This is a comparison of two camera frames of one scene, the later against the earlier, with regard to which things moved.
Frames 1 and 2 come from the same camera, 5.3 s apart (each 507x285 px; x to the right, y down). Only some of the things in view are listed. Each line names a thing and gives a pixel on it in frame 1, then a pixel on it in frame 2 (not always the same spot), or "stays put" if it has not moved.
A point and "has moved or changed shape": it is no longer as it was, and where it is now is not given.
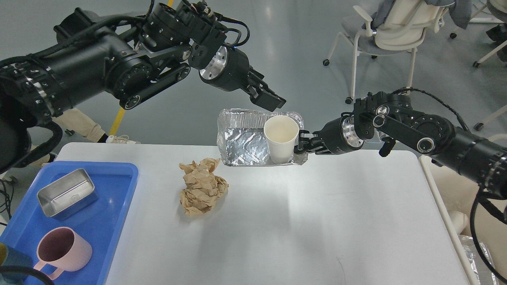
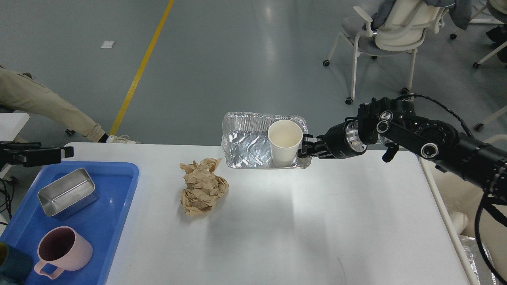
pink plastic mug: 63,247 stays put
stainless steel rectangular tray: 69,194 stays put
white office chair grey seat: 403,28 stays put
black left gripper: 231,71 → 31,153
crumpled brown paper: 202,187 stays put
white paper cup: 281,132 has moved or changed shape
